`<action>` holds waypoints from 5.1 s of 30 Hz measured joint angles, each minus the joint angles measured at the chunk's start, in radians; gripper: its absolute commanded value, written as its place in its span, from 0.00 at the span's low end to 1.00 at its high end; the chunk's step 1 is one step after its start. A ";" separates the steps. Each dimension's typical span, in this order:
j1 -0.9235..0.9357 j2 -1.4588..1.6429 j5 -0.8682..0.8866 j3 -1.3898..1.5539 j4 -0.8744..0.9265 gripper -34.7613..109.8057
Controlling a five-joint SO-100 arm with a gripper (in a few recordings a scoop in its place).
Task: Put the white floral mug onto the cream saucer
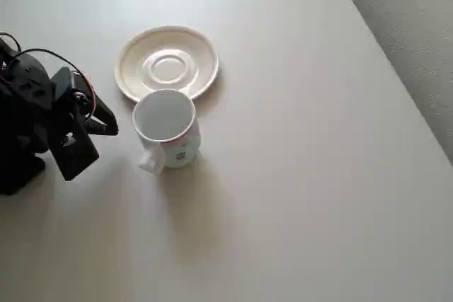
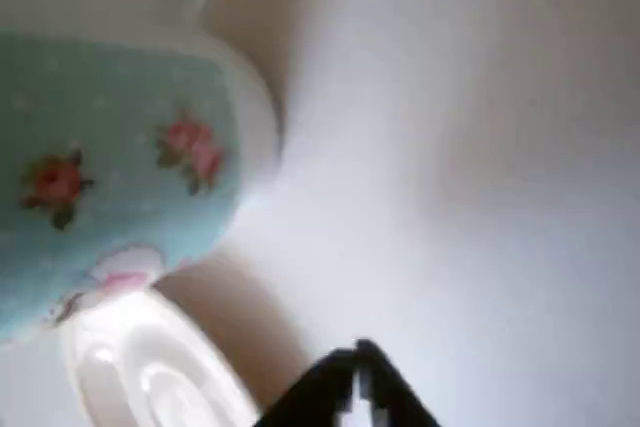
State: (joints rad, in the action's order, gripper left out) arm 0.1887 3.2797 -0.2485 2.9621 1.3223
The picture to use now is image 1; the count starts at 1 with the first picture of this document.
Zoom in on thin black cable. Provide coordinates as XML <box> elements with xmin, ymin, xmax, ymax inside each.
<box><xmin>0</xmin><ymin>33</ymin><xmax>23</xmax><ymax>56</ymax></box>

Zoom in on white ceramic mug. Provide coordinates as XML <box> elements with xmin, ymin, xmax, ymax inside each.
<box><xmin>132</xmin><ymin>88</ymin><xmax>202</xmax><ymax>175</ymax></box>

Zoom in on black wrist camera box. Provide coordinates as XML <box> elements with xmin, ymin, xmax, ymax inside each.
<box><xmin>45</xmin><ymin>117</ymin><xmax>101</xmax><ymax>182</ymax></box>

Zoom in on cream porcelain saucer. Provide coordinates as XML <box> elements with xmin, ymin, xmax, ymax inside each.
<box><xmin>113</xmin><ymin>25</ymin><xmax>220</xmax><ymax>103</ymax></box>

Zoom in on red and black wire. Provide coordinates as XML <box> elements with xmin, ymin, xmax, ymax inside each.
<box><xmin>13</xmin><ymin>48</ymin><xmax>98</xmax><ymax>122</ymax></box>

